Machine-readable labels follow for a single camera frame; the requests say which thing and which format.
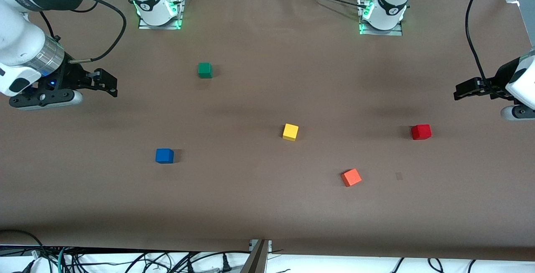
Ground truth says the blue wooden block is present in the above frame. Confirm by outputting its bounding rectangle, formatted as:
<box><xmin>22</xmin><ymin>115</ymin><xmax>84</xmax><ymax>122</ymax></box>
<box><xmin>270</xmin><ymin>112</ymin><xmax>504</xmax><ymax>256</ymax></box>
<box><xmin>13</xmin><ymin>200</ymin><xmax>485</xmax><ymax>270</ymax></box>
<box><xmin>155</xmin><ymin>148</ymin><xmax>174</xmax><ymax>164</ymax></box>

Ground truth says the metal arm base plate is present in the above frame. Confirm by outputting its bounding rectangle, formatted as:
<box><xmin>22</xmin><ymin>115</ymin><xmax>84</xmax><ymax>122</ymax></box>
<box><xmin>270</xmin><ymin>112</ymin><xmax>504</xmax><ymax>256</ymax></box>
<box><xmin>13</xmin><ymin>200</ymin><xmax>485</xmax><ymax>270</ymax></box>
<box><xmin>138</xmin><ymin>0</ymin><xmax>185</xmax><ymax>30</ymax></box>
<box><xmin>358</xmin><ymin>0</ymin><xmax>404</xmax><ymax>36</ymax></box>

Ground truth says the brown paper table cover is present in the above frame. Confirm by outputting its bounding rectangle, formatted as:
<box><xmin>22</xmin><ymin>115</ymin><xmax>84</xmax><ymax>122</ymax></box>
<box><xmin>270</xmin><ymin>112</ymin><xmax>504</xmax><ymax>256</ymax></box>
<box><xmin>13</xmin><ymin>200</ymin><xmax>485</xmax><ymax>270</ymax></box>
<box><xmin>0</xmin><ymin>0</ymin><xmax>535</xmax><ymax>262</ymax></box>

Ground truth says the yellow wooden block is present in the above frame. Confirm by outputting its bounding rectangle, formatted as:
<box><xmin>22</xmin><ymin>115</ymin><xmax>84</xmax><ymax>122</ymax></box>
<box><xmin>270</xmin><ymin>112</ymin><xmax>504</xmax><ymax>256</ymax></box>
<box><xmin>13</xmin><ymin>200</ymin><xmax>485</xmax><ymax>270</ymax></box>
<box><xmin>282</xmin><ymin>123</ymin><xmax>299</xmax><ymax>142</ymax></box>

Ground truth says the silver metal bracket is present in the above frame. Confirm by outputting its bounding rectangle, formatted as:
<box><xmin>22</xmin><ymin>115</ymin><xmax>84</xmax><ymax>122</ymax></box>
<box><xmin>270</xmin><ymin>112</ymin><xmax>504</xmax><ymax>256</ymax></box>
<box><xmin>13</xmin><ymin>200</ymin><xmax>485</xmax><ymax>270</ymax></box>
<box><xmin>249</xmin><ymin>239</ymin><xmax>273</xmax><ymax>253</ymax></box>

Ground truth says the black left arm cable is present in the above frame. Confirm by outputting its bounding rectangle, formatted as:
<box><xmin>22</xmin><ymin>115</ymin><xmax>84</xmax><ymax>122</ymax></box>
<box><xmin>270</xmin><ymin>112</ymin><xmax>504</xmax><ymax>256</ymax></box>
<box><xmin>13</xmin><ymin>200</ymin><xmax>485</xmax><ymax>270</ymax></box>
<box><xmin>465</xmin><ymin>0</ymin><xmax>502</xmax><ymax>98</ymax></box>

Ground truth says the orange wooden block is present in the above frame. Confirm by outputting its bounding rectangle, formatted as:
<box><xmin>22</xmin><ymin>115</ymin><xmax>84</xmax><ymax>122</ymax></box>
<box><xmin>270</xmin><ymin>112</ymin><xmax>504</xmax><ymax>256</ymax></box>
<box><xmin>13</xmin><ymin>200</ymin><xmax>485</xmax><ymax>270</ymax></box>
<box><xmin>341</xmin><ymin>168</ymin><xmax>362</xmax><ymax>187</ymax></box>

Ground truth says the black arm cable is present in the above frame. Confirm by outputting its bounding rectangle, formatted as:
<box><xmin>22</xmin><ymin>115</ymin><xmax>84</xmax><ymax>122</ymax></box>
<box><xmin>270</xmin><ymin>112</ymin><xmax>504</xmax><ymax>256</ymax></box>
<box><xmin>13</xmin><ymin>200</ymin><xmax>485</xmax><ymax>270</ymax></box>
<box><xmin>465</xmin><ymin>0</ymin><xmax>502</xmax><ymax>98</ymax></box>
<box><xmin>40</xmin><ymin>0</ymin><xmax>127</xmax><ymax>64</ymax></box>

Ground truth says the red wooden block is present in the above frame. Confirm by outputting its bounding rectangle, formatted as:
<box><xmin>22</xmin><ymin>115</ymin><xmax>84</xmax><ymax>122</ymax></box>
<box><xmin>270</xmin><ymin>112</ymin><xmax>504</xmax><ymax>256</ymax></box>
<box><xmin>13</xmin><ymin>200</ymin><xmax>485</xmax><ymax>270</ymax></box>
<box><xmin>411</xmin><ymin>124</ymin><xmax>432</xmax><ymax>140</ymax></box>

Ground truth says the grey metal post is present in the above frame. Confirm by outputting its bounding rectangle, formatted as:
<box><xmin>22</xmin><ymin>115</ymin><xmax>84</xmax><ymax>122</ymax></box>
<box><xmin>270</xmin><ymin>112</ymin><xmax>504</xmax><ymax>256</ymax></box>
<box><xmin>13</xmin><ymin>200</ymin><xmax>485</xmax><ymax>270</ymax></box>
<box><xmin>240</xmin><ymin>240</ymin><xmax>270</xmax><ymax>273</ymax></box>

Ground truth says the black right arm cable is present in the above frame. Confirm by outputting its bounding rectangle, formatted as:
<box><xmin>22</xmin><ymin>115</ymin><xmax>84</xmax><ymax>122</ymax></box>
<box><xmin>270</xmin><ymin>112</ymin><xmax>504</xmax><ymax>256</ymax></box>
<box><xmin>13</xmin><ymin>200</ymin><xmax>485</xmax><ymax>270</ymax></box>
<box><xmin>40</xmin><ymin>0</ymin><xmax>127</xmax><ymax>64</ymax></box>

